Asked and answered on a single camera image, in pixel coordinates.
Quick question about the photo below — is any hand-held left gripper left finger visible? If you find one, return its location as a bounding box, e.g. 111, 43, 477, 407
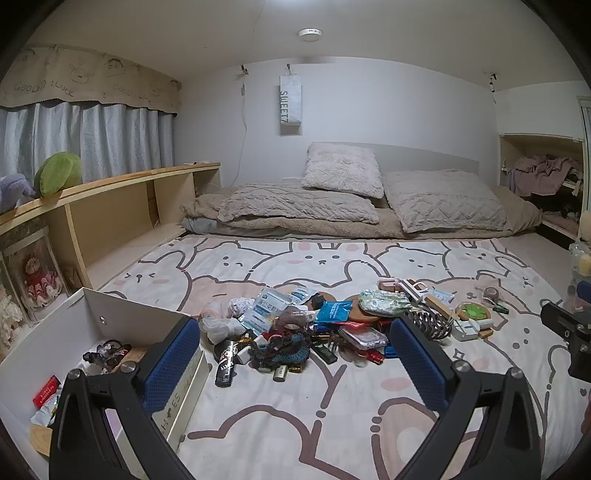
48, 316, 201, 480

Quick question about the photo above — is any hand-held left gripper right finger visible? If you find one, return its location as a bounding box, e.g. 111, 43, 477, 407
381, 315, 543, 480

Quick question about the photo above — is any white cardboard box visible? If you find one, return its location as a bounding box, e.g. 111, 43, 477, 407
0, 287, 208, 462

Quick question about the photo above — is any black cartoon lighter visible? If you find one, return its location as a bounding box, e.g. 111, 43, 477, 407
215, 340, 241, 387

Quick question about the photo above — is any white charger plug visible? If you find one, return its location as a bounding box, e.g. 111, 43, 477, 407
450, 320, 481, 343

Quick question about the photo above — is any clear plastic jar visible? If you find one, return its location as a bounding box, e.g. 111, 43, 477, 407
561, 240, 591, 315

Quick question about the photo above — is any clear plastic case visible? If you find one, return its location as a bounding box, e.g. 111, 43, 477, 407
339, 323, 389, 354

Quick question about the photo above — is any wooden brush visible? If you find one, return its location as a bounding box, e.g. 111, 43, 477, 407
425, 295, 451, 318

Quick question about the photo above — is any crumpled white plastic bag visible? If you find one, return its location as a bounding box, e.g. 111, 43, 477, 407
198, 301, 245, 345

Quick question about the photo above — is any round brown wooden disc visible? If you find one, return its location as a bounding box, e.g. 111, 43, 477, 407
346, 295, 385, 326

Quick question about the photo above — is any white razor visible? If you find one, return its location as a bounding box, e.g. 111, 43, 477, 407
399, 279, 428, 304

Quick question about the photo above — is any green round wooden coaster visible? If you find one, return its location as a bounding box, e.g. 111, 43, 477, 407
455, 300, 493, 325

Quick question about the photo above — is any black green-lettered lighter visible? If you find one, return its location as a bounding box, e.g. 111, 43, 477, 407
311, 344, 339, 366

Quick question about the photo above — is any small white-blue medicine packet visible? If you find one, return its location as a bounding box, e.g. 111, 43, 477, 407
240, 304, 274, 336

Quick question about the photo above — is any blue foil packet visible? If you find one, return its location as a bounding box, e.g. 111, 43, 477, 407
316, 300, 355, 325

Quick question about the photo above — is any cartoon rabbit bedsheet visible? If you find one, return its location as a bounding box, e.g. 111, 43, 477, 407
99, 234, 591, 480

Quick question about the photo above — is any dark blue crochet band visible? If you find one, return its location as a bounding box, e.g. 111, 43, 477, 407
249, 332, 313, 371

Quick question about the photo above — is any large white-blue medicine packet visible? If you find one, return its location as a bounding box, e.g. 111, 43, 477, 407
255, 286, 290, 319

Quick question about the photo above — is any red snack packet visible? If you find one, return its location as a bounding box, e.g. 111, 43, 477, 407
33, 376, 62, 409

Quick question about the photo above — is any brown bandage roll in bag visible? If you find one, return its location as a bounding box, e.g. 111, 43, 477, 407
276, 306, 315, 331

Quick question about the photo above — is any pile of pink clothes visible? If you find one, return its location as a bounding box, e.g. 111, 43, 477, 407
505, 154, 583, 200

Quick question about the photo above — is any clear display case with doll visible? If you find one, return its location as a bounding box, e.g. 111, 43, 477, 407
0, 226, 71, 325

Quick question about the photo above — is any wooden bedside shelf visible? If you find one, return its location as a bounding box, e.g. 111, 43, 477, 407
0, 161, 222, 324

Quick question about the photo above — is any square quilted beige pillow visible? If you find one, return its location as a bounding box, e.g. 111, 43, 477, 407
382, 169, 508, 233

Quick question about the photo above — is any grey headboard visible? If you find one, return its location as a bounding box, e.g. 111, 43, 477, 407
307, 142, 481, 177

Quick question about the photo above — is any fluffy beige pillow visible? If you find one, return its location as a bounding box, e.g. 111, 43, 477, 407
302, 142, 386, 199

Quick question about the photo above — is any green plush toy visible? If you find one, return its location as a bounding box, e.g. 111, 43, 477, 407
34, 152, 84, 198

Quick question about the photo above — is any purple plush toy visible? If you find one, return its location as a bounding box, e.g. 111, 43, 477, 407
0, 173, 38, 216

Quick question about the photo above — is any grey curtain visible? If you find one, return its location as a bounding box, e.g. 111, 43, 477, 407
0, 99, 177, 191

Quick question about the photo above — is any hanging white paper bag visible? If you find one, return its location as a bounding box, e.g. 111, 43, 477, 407
279, 74, 304, 137

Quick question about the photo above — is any beige doodle valance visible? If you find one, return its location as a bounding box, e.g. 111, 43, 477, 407
0, 45, 182, 117

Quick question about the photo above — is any tangle of black hair ties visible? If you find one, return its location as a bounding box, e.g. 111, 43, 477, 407
83, 339, 132, 372

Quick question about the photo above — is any white wall cabinet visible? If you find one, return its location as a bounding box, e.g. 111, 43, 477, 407
498, 95, 591, 241

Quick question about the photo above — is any white hanging cable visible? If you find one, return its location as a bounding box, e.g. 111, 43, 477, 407
232, 69, 251, 186

